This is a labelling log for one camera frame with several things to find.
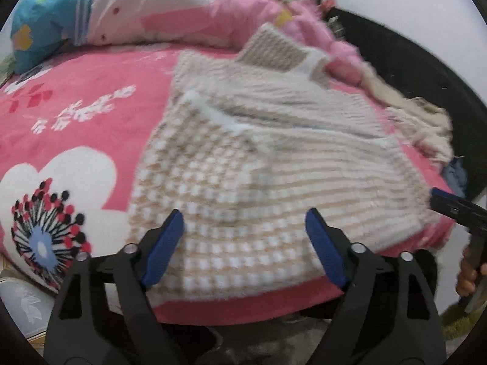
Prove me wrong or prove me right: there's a green floor mat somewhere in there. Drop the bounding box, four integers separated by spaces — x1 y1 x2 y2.
440 304 482 341

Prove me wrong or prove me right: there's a green patterned cloth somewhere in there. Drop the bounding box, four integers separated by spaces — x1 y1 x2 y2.
0 53 18 80

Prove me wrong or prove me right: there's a beige white houndstooth sweater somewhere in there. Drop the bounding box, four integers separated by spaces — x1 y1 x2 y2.
127 23 442 305

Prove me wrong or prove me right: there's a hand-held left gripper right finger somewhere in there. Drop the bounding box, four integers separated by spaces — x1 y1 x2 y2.
304 208 447 365

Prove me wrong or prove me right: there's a blue denim garment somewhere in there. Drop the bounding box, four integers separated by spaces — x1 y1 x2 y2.
443 158 469 199

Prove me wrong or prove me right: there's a pink floral bed blanket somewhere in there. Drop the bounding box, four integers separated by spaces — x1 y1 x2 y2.
0 42 457 325

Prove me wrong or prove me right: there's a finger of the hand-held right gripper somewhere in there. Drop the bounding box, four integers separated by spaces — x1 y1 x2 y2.
430 188 487 231

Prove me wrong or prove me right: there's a beige cloth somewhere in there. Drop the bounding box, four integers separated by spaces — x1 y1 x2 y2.
361 64 413 109

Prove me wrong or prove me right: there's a black padded headboard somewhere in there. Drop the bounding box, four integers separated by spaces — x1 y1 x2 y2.
323 5 487 206

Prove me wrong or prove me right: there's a cream fluffy cloth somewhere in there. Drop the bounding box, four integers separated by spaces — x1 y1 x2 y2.
386 97 456 166

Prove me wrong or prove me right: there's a pink printed duvet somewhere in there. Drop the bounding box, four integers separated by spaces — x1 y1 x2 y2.
9 0 362 88

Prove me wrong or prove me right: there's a person's right hand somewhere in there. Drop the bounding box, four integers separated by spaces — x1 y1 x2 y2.
457 248 487 298

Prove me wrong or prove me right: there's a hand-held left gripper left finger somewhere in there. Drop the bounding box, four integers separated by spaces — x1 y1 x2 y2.
45 209 187 365

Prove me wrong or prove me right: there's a grey leaf-print fabric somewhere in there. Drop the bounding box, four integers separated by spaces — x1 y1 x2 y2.
0 274 56 339

